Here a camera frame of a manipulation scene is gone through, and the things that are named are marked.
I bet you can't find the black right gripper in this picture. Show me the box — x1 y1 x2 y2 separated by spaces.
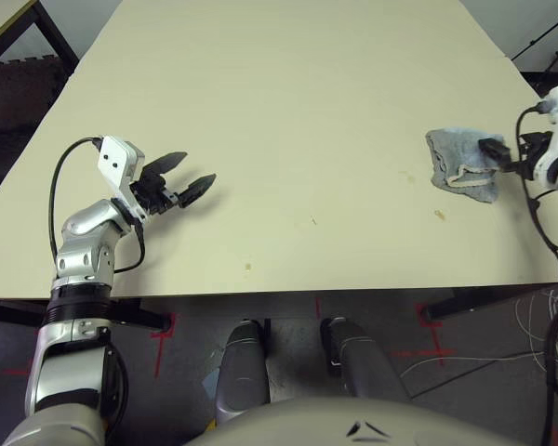
478 132 553 180

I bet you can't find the long white floor cable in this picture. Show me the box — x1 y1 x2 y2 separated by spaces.
399 353 554 397

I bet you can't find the dark foam puzzle mat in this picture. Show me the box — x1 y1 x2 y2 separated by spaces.
0 55 67 154

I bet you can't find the black tripod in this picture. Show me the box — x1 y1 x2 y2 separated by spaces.
511 0 558 72

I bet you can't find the light blue rag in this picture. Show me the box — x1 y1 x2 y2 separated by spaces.
425 125 506 204

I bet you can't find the black-framed side table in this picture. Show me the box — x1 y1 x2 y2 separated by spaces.
0 0 80 80

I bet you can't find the beige robot torso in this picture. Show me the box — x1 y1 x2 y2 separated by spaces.
180 395 526 446

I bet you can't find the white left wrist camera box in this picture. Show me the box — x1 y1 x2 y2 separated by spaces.
97 135 146 222

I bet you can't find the tangled white cable pile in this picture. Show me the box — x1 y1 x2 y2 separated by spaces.
514 286 558 375

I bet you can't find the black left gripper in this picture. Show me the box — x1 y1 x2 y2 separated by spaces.
129 151 218 217

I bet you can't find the grey robot leg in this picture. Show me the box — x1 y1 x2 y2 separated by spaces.
319 316 413 403
213 319 272 426

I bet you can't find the grey robot right leg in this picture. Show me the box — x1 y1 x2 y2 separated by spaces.
319 316 413 403

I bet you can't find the grey robot left leg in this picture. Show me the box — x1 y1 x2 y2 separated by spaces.
213 319 272 426

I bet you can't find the black table foot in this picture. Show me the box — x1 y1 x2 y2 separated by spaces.
420 283 558 321

